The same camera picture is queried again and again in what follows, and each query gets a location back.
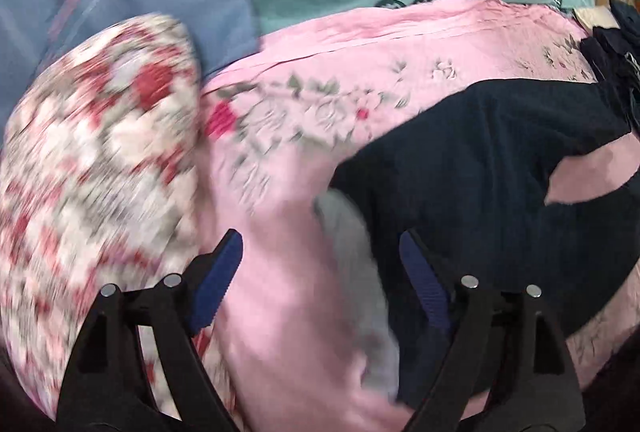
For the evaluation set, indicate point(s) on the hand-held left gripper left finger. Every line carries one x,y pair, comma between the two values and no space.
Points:
220,272

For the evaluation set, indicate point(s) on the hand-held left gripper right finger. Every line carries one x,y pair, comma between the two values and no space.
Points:
425,282

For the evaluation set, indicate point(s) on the dark navy pants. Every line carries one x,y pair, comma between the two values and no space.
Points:
475,162

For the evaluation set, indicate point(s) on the grey cloth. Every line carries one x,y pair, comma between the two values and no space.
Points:
360,262

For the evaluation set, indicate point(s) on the pink floral blanket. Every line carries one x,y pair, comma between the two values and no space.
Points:
300,162

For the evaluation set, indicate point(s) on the red floral pillow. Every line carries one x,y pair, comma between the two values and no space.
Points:
100,162

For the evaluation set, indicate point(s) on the pile of dark clothes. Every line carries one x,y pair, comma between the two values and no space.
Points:
620,47

